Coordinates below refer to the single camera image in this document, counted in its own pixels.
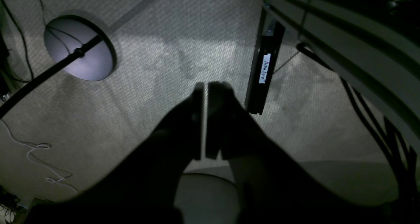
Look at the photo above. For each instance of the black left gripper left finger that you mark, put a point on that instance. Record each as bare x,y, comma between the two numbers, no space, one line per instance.
142,188

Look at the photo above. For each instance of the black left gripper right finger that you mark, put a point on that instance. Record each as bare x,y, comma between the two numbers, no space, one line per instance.
274,188

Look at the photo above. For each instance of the black labelled table leg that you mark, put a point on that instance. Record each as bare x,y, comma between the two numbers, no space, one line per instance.
265,55

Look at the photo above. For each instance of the round grey stand base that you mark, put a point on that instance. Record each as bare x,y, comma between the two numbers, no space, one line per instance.
71,34

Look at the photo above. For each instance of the aluminium table frame rail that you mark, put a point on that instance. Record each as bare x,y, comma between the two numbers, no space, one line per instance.
372,44

